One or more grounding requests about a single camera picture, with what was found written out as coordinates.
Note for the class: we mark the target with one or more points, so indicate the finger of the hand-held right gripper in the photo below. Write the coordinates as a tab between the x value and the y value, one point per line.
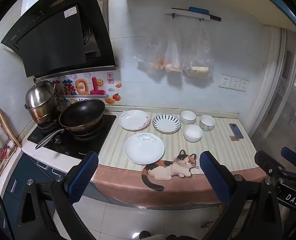
265	161
292	155

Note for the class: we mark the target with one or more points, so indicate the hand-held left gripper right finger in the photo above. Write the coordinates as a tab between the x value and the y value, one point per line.
214	177

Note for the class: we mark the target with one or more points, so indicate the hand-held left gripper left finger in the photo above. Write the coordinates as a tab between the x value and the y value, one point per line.
84	177

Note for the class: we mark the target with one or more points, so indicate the plain white bowl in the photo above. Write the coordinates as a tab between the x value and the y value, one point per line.
193	133

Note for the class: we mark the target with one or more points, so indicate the white bowl with small print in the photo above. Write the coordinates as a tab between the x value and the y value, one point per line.
207	123

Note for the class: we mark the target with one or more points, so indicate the white bowl with dark rim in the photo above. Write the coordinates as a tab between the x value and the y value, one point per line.
188	117

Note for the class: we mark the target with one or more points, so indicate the white plate with grey flower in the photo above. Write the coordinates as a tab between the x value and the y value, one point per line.
144	148

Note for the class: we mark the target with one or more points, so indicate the blue striped plate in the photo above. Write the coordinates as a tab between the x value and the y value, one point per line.
166	123

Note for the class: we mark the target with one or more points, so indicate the large white floral plate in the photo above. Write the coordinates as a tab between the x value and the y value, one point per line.
134	120

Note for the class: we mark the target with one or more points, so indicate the striped cat-print tablecloth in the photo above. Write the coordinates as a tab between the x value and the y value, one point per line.
233	155

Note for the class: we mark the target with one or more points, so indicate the black glass gas stove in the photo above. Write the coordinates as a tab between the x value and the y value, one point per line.
92	142

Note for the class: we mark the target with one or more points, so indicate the brown paper patch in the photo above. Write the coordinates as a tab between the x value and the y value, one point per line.
233	138

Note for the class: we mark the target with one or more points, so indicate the blue smartphone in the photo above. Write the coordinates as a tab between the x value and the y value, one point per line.
236	130

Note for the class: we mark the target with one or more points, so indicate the blue kitchen cabinet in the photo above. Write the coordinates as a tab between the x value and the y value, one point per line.
25	175

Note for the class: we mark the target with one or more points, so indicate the wooden cutting board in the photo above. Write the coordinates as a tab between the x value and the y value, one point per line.
8	130

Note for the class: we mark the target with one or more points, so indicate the stainless steel stacked steamer pot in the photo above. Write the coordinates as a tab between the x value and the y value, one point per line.
39	96

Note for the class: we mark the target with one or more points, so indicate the clear plastic bag with yellow block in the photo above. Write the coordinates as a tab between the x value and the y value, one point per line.
199	67

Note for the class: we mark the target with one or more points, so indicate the black range hood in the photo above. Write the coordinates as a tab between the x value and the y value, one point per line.
52	42

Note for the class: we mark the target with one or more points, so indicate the white and blue tool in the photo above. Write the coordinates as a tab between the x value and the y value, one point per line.
183	12

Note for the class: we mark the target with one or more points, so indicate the white window frame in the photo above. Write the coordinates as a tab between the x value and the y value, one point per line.
275	92

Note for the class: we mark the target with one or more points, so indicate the white wall socket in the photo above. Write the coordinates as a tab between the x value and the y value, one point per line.
243	85
224	81
235	83

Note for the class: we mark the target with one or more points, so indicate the colourful wall sticker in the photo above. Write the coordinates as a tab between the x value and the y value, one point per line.
97	87

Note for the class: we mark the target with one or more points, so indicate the black wall rail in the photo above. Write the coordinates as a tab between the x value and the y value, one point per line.
213	17

